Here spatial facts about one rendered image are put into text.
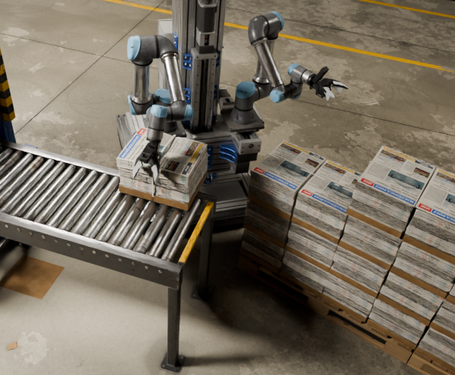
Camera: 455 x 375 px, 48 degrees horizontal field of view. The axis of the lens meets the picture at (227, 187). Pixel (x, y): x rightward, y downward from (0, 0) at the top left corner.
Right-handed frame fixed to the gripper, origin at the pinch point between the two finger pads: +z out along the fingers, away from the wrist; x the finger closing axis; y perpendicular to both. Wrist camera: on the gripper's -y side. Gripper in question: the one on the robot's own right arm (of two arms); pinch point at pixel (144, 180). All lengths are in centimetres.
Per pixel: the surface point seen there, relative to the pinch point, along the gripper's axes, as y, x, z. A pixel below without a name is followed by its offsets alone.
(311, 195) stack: 44, -77, -5
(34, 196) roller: 2, 56, 23
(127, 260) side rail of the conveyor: -15.7, -4.8, 34.2
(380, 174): 32, -106, -26
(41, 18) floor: 333, 275, -75
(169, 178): 7.1, -9.7, -2.1
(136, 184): 13.0, 8.1, 6.4
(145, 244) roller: -6.9, -8.8, 27.9
